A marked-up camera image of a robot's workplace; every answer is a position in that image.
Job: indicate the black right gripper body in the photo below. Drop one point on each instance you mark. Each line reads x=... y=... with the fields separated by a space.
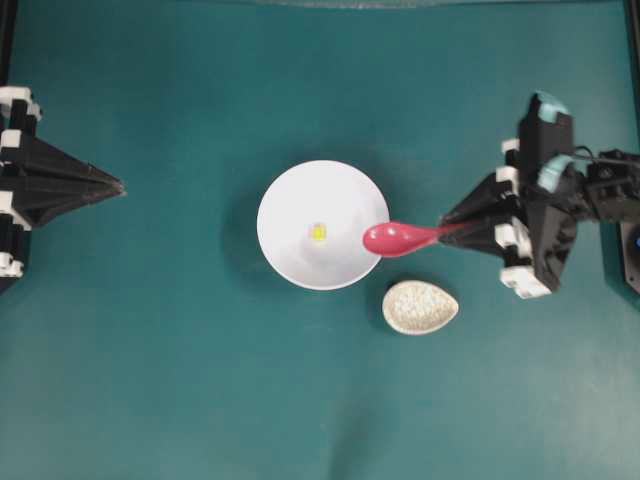
x=548 y=235

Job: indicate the white round bowl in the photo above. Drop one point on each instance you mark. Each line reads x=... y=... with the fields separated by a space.
x=311 y=221

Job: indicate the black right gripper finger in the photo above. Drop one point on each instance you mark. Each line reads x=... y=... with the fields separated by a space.
x=497 y=197
x=479 y=236

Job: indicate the speckled beige spoon rest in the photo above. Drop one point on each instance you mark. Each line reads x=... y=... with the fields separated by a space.
x=415 y=308

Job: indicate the red plastic spoon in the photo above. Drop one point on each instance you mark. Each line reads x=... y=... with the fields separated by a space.
x=393 y=239

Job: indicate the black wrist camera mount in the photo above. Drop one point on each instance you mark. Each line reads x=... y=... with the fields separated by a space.
x=546 y=142

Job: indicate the black frame post left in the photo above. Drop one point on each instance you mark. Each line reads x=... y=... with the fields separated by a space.
x=8 y=14

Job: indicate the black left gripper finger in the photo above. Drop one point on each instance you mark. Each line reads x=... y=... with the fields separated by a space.
x=21 y=147
x=18 y=222

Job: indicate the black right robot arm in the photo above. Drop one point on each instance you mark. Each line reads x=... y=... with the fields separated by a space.
x=609 y=190

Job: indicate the yellow hexagonal prism block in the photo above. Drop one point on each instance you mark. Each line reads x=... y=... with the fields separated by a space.
x=318 y=232

